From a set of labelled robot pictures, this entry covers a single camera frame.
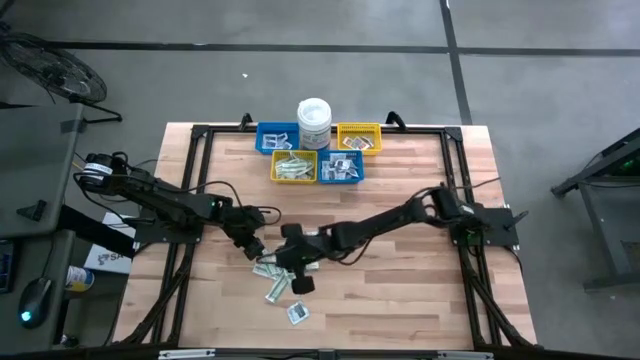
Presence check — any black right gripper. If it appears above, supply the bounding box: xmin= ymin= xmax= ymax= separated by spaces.
xmin=259 ymin=223 xmax=332 ymax=297

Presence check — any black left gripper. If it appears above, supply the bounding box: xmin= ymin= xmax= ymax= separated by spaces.
xmin=219 ymin=203 xmax=267 ymax=262

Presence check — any yellow plastic basket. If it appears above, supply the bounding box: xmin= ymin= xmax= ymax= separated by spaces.
xmin=337 ymin=122 xmax=384 ymax=156
xmin=270 ymin=149 xmax=319 ymax=185

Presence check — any blue plastic basket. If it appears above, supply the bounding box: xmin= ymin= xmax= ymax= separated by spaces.
xmin=317 ymin=149 xmax=365 ymax=185
xmin=255 ymin=122 xmax=301 ymax=155

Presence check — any white disinfecting wipes canister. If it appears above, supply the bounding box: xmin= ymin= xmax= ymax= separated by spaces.
xmin=296 ymin=97 xmax=333 ymax=151

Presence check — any white cardboard box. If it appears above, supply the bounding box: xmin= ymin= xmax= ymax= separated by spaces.
xmin=83 ymin=211 xmax=135 ymax=275

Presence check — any white and yellow can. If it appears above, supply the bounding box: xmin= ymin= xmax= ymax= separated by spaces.
xmin=64 ymin=265 xmax=96 ymax=293

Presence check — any black computer mouse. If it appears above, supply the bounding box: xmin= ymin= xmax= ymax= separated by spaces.
xmin=18 ymin=277 xmax=53 ymax=330

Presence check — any small black desk clip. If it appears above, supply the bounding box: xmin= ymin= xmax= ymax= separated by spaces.
xmin=16 ymin=198 xmax=49 ymax=222

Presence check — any grey desk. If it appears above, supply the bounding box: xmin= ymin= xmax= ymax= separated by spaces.
xmin=0 ymin=102 xmax=85 ymax=351

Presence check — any dark device with blue keys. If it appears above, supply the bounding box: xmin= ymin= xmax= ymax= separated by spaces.
xmin=0 ymin=238 xmax=15 ymax=295

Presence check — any black floor fan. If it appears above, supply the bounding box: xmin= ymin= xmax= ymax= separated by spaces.
xmin=0 ymin=30 xmax=124 ymax=124

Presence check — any grey metal cart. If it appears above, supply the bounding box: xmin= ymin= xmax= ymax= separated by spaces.
xmin=549 ymin=127 xmax=640 ymax=291

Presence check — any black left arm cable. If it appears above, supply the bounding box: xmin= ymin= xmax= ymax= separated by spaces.
xmin=187 ymin=178 xmax=283 ymax=227

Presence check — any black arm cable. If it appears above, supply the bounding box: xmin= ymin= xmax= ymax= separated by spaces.
xmin=187 ymin=178 xmax=283 ymax=227
xmin=414 ymin=176 xmax=503 ymax=202

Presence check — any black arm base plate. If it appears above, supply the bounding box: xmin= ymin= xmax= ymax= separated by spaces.
xmin=133 ymin=204 xmax=207 ymax=246
xmin=446 ymin=206 xmax=521 ymax=248

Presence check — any silver edge bracket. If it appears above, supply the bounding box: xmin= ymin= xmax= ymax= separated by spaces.
xmin=436 ymin=349 xmax=495 ymax=360
xmin=157 ymin=348 xmax=217 ymax=360

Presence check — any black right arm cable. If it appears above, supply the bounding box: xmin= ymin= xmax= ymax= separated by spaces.
xmin=414 ymin=176 xmax=503 ymax=202

